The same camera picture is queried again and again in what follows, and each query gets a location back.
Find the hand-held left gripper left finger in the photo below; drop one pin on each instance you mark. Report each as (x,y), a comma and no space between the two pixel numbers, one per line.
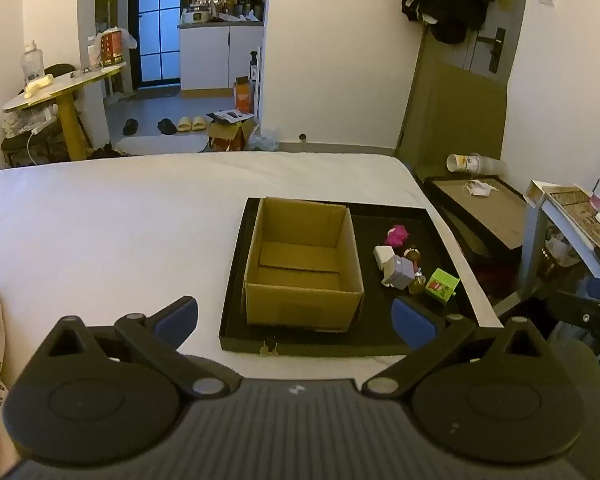
(177,317)

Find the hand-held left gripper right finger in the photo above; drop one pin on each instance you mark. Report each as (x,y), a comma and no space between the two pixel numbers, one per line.
(412,320)

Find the black shallow tray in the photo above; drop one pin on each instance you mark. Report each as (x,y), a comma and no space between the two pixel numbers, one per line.
(380,317)

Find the blue-hatted small figure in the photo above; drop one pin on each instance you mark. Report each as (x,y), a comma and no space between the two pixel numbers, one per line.
(417,284)

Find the green toy bin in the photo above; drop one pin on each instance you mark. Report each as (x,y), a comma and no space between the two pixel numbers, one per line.
(441,285)

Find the purple cube toy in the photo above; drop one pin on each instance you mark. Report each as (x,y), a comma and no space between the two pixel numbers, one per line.
(400,272)

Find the brown-haired doll figure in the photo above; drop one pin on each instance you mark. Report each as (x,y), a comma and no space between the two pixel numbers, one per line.
(413,255)

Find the white plug charger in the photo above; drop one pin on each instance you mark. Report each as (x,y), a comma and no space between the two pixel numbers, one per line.
(383,256)

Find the pink toy figure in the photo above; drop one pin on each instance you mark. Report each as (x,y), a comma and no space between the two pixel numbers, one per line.
(396,235)

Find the grey side shelf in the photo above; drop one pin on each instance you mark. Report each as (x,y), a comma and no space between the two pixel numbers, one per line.
(565,220)

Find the black framed cardboard tray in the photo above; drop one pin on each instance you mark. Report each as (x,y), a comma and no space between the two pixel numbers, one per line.
(490,215)

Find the white face mask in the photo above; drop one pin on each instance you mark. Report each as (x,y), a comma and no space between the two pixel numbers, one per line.
(477,188)

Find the printed paper cup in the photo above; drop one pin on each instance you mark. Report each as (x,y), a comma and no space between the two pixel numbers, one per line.
(467,162)

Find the grey floor mat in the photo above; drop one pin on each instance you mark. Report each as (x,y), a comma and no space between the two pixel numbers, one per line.
(160,145)

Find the brown cardboard box with papers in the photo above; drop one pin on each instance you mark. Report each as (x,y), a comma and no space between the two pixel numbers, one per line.
(227,135)

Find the black slipper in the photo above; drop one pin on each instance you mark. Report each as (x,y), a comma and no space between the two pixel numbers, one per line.
(130,127)
(167,126)

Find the beige slipper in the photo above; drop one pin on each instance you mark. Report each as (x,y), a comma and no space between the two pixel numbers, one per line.
(200,123)
(184,124)

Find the clear plastic bag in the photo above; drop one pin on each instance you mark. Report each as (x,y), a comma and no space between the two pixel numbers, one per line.
(265,140)

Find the large leaning cardboard sheet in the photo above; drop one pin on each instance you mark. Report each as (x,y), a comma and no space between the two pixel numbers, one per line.
(455,115)

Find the round table with gold leg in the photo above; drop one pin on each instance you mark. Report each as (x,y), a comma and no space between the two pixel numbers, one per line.
(70,120)

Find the orange bottle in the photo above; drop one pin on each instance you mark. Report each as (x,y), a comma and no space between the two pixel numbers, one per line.
(243,95)

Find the black chair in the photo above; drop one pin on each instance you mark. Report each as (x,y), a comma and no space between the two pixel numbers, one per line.
(15,147)

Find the white kitchen cabinet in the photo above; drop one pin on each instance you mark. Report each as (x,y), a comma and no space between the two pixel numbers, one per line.
(205,57)

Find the red box with plastic bag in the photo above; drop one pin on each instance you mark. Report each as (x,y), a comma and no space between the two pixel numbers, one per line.
(111,47)

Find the glass paned door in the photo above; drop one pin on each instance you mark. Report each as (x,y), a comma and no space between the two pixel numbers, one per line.
(157,25)

